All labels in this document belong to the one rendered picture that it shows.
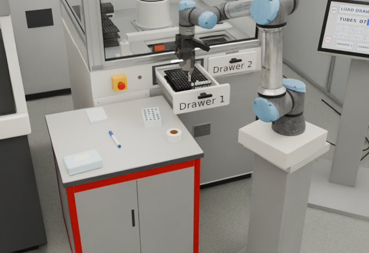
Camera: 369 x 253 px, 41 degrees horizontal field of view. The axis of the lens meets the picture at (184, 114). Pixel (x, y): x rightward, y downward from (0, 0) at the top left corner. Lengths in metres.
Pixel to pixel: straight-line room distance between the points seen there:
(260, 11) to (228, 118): 1.15
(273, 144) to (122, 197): 0.70
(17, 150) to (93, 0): 0.79
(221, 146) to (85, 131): 0.97
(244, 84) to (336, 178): 0.89
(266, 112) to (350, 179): 1.36
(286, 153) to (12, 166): 1.29
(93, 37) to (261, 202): 1.15
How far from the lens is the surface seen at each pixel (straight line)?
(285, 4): 1.96
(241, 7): 2.21
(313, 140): 2.24
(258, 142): 2.21
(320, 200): 3.21
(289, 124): 2.22
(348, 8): 2.90
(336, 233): 3.06
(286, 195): 2.36
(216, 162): 3.11
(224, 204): 3.12
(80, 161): 2.13
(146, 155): 2.21
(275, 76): 2.03
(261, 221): 2.56
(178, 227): 2.46
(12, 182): 2.59
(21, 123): 2.34
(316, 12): 4.48
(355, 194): 3.31
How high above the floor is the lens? 2.02
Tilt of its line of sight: 30 degrees down
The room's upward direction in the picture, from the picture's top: straight up
